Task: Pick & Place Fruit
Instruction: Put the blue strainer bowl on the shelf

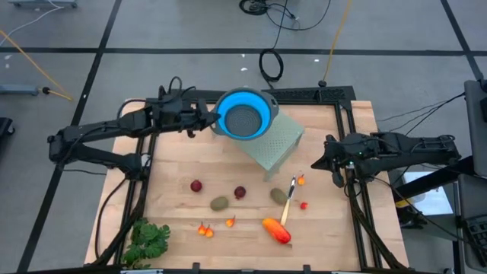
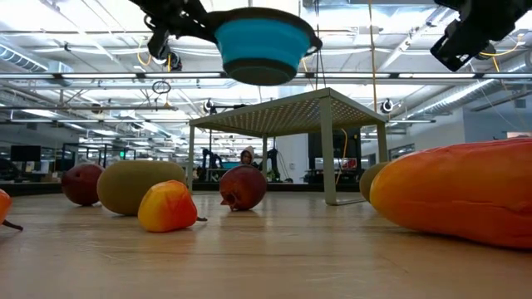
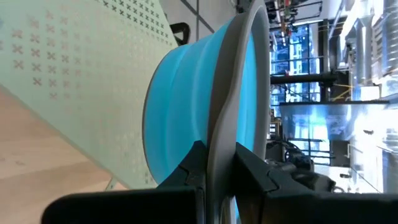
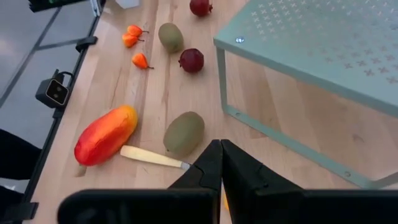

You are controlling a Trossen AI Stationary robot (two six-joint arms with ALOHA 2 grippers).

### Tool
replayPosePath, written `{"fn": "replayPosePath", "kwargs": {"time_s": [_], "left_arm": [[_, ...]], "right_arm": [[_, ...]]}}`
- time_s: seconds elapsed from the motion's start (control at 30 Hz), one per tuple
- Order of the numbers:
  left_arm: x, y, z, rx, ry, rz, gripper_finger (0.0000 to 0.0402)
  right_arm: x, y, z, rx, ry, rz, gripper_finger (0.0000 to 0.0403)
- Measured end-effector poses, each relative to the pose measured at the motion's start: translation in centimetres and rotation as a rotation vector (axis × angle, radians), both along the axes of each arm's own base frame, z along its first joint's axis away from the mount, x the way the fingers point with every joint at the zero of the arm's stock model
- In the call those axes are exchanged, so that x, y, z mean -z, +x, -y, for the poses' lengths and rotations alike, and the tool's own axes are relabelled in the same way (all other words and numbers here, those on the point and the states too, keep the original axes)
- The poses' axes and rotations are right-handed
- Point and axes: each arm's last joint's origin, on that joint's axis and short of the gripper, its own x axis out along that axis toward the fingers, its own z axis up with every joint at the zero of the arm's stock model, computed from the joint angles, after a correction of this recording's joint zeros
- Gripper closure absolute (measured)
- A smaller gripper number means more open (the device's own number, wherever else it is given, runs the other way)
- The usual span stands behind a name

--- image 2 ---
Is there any black cabinet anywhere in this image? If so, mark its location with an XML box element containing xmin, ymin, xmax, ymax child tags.
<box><xmin>307</xmin><ymin>127</ymin><xmax>362</xmax><ymax>184</ymax></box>

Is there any dark red pomegranate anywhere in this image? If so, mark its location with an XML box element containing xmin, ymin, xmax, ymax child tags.
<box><xmin>219</xmin><ymin>164</ymin><xmax>268</xmax><ymax>212</ymax></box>
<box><xmin>61</xmin><ymin>162</ymin><xmax>105</xmax><ymax>207</ymax></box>

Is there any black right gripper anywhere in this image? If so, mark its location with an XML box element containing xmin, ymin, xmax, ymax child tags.
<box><xmin>430</xmin><ymin>0</ymin><xmax>532</xmax><ymax>72</ymax></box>

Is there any pale green perforated metal rack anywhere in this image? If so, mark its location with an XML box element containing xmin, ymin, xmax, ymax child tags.
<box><xmin>187</xmin><ymin>86</ymin><xmax>390</xmax><ymax>207</ymax></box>

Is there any blue grey collapsible colander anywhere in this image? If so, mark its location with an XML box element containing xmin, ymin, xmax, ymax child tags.
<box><xmin>206</xmin><ymin>7</ymin><xmax>323</xmax><ymax>87</ymax></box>

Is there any silver ventilation duct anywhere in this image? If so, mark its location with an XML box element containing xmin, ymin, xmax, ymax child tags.
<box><xmin>0</xmin><ymin>43</ymin><xmax>75</xmax><ymax>87</ymax></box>
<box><xmin>409</xmin><ymin>51</ymin><xmax>532</xmax><ymax>121</ymax></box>

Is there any person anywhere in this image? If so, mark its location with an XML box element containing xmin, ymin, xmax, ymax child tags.
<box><xmin>239</xmin><ymin>145</ymin><xmax>257</xmax><ymax>167</ymax></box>

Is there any black monitor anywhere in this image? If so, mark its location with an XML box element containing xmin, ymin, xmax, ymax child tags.
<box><xmin>10</xmin><ymin>145</ymin><xmax>42</xmax><ymax>163</ymax></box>

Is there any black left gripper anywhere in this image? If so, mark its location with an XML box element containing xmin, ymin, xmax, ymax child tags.
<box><xmin>129</xmin><ymin>0</ymin><xmax>218</xmax><ymax>59</ymax></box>

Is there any black aluminium frame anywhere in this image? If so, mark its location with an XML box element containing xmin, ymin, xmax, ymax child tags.
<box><xmin>0</xmin><ymin>180</ymin><xmax>371</xmax><ymax>197</ymax></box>

